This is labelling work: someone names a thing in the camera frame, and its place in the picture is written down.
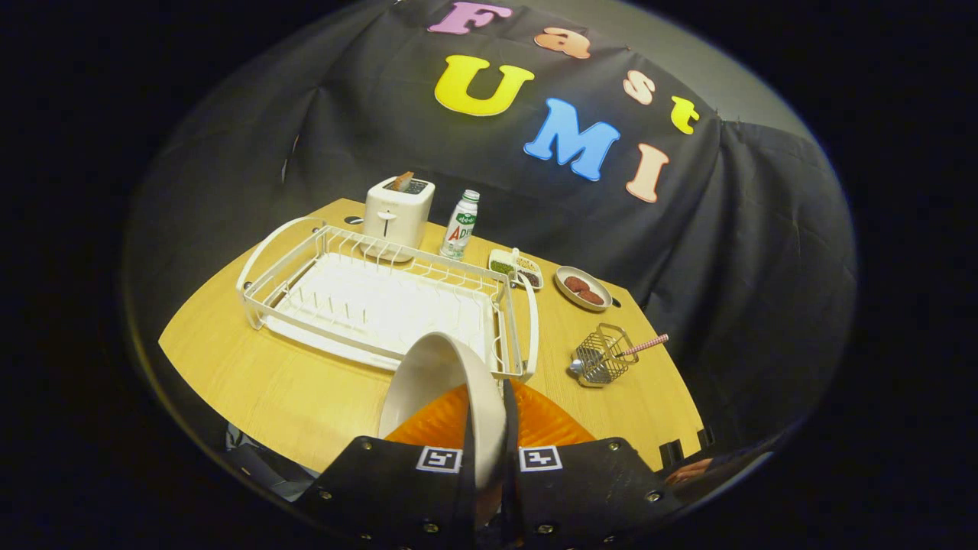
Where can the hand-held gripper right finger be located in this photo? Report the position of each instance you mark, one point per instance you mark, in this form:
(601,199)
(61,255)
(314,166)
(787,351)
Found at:
(581,489)

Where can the white toaster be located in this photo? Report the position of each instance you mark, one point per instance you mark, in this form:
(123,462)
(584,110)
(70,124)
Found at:
(393,218)

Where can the brown meat patty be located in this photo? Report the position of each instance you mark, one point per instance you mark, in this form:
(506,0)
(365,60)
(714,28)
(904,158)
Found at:
(591,297)
(576,284)

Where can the black table clamp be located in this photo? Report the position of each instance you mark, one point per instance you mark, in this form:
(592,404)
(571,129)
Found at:
(707,437)
(670,452)

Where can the beige round plate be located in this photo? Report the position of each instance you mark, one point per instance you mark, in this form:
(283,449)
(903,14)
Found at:
(435,374)

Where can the yellow bean pile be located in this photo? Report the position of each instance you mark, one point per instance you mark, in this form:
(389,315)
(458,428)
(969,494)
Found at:
(527,264)

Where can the black backdrop cloth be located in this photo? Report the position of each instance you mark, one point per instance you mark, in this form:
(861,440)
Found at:
(382,114)

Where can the white bottle green label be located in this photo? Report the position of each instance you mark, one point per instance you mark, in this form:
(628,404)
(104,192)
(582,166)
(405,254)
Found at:
(460,225)

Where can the dark red bean pile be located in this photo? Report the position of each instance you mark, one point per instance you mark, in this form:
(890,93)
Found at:
(530,279)

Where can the small white meat dish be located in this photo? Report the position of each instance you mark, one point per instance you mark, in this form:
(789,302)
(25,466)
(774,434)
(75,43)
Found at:
(569,298)

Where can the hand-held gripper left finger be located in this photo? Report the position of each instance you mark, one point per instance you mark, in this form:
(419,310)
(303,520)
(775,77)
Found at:
(382,489)

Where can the green bean pile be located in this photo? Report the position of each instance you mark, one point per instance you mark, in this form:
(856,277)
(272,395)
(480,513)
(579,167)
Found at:
(502,267)

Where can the brown toast slice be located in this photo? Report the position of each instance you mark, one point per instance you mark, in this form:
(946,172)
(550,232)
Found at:
(403,181)

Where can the white divided snack dish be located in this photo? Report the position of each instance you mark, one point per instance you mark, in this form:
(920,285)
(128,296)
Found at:
(504,257)

